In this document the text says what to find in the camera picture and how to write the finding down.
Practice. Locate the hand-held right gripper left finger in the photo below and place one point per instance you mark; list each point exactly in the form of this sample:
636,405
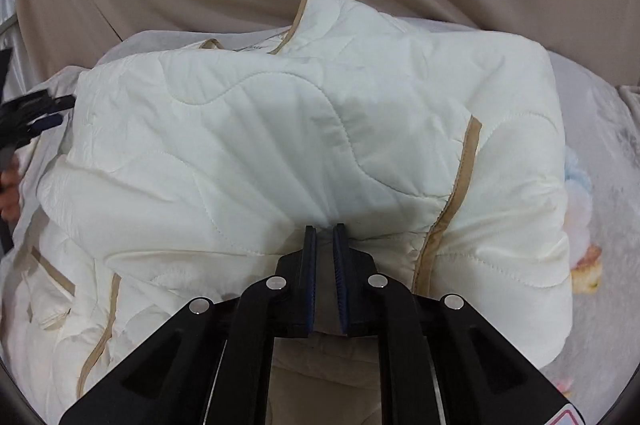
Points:
310,275

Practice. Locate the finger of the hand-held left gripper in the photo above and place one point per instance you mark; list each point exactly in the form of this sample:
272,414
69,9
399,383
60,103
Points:
47,122
35,104

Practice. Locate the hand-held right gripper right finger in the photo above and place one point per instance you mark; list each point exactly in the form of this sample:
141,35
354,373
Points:
341,275

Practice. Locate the person's left hand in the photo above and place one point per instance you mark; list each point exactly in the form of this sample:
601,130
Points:
9,195

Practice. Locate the white satin curtain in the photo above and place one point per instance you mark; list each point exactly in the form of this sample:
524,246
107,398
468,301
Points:
7,22

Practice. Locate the grey floral blanket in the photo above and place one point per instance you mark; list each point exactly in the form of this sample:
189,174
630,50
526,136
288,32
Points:
600,165

